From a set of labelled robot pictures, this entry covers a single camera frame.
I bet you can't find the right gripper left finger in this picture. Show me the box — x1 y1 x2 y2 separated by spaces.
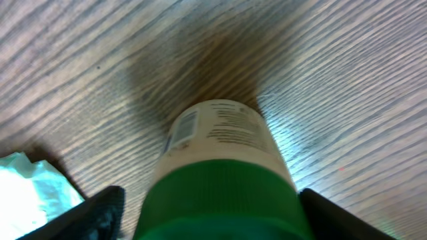
19 186 125 240

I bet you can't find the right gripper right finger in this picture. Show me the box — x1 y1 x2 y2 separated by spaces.
299 189 395 240

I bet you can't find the light green packet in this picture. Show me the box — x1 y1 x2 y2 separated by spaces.
1 153 84 239

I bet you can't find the green lid jar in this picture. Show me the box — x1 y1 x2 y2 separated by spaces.
134 99 314 239

